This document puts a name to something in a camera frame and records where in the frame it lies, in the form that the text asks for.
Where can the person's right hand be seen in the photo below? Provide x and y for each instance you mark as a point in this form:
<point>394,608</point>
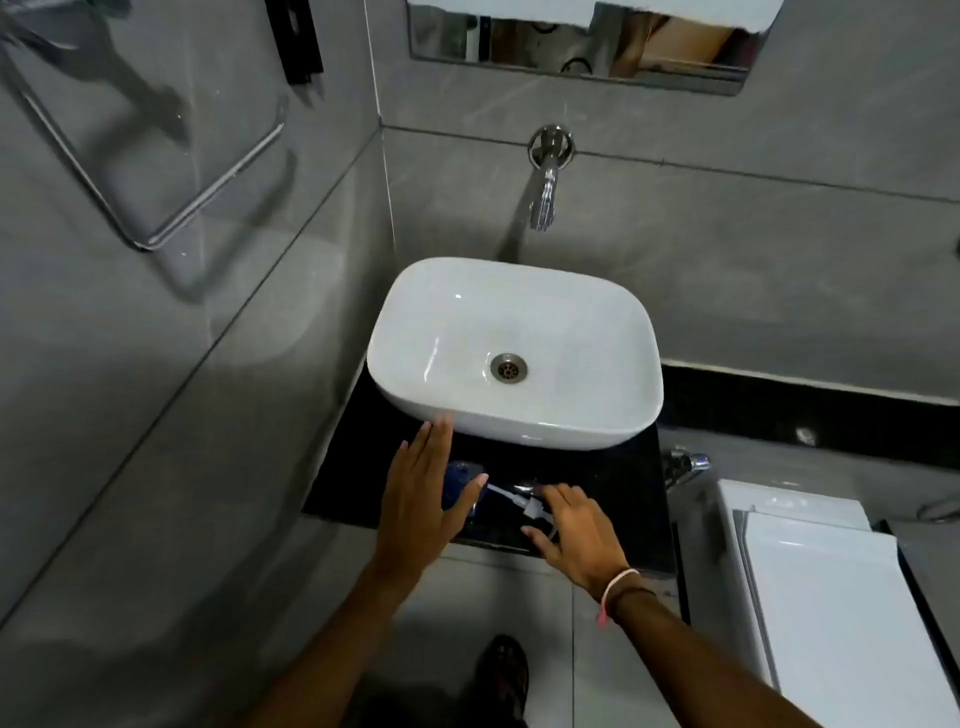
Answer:
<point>589,540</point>

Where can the person's left hand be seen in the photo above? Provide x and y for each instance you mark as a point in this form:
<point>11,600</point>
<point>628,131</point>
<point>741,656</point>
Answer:
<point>416,510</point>

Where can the person's right thumb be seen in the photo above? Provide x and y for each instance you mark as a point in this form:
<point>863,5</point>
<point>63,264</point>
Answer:
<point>538,541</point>

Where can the person's left thumb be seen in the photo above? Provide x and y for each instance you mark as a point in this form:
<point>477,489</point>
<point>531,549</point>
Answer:
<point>471,491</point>

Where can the person's left forearm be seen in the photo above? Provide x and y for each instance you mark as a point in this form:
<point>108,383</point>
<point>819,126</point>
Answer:
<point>345,645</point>

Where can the person's right forearm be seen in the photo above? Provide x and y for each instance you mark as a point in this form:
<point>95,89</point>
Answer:
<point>697,660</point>

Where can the blue spray bottle white nozzle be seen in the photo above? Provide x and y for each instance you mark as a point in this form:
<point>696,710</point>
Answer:
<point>459,484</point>

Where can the white and pink wristband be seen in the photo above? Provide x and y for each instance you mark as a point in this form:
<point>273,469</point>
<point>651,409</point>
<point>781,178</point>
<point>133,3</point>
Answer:
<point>619,585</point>

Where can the metal sink drain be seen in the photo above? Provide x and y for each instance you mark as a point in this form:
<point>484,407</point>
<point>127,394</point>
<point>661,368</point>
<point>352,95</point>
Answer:
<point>509,367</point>

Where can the person's dark sandal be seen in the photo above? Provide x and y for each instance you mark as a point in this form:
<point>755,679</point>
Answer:
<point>504,675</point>

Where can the chrome angle valve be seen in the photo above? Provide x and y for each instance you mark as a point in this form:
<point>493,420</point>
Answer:
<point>688,463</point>

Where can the white ceramic sink basin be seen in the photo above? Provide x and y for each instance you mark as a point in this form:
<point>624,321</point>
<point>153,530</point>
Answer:
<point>570,337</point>

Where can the white toilet cistern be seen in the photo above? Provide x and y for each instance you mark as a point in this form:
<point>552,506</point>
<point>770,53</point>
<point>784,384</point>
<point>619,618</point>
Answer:
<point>787,502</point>

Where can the chrome wall faucet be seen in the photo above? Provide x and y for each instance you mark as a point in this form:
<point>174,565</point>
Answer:
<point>550,176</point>

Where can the chrome towel rail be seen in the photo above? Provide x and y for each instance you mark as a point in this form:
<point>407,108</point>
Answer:
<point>217,191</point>

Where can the wall mirror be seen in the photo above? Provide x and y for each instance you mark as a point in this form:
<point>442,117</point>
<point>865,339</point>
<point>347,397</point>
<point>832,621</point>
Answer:
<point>525,45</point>

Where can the black wall holder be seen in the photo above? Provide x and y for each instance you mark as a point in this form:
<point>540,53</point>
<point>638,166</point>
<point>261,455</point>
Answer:
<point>296,37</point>

